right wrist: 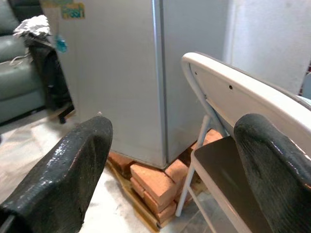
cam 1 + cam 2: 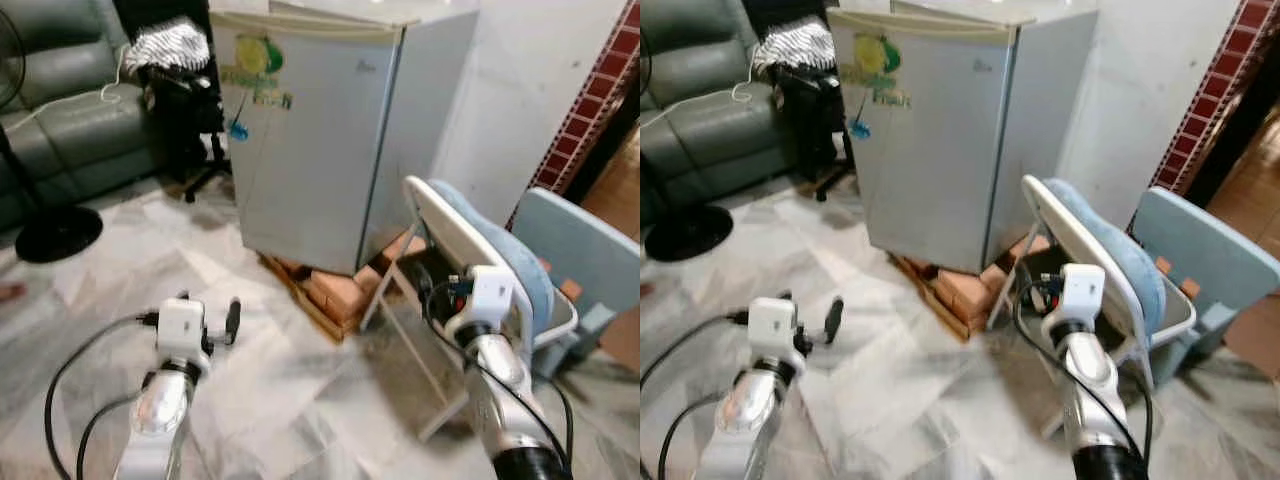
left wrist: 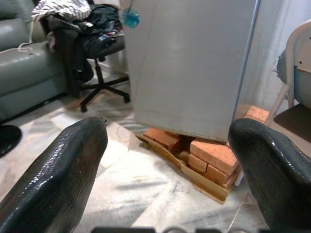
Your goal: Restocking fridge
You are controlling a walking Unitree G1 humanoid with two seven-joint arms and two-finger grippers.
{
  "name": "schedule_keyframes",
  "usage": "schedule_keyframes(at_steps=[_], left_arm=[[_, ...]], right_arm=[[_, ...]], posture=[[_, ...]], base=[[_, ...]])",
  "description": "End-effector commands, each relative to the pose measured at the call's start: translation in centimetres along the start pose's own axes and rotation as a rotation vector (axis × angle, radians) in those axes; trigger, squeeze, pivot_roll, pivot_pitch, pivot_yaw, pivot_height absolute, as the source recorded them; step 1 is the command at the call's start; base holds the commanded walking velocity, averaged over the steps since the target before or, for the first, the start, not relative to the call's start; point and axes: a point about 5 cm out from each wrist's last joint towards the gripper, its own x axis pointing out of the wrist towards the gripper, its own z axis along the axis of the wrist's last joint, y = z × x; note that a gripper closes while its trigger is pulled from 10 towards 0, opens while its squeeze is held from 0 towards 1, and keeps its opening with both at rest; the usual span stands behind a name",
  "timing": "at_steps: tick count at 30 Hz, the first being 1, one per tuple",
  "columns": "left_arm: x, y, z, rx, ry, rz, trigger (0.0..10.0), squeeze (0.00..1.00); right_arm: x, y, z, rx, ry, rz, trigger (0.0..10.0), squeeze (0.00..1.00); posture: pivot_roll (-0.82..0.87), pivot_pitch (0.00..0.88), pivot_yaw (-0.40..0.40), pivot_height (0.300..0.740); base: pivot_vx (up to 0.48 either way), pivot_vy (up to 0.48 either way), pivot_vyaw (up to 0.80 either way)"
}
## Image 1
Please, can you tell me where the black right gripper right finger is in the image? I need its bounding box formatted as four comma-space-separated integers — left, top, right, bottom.
233, 113, 311, 233

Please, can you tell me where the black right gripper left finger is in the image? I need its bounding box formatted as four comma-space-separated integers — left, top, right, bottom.
0, 115, 114, 233

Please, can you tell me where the silver fridge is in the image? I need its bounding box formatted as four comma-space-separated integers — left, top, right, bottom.
40, 0, 229, 169

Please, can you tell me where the blue fridge magnet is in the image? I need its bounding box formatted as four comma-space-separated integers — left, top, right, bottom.
53, 33, 68, 53

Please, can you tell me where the yellow green fridge sticker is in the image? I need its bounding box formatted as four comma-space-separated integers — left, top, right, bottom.
61, 2, 86, 20

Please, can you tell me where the red clay brick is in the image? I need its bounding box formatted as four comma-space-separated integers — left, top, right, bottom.
190, 128, 223, 152
143, 191, 177, 223
130, 162, 184, 207
165, 159, 190, 192
106, 151, 136, 177

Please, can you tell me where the wooden base board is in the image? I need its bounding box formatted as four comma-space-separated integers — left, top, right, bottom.
105, 159, 175, 233

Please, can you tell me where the white folding chair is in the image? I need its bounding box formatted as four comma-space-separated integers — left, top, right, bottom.
174, 52, 311, 233

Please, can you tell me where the grey green leather sofa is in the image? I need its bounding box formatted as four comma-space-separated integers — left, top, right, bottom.
0, 0, 49, 124

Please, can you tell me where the white grey crumpled cloth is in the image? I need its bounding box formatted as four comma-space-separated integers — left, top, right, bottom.
13, 15, 53, 42

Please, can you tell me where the thin white cable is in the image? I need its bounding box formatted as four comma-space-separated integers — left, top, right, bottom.
0, 54, 32, 67

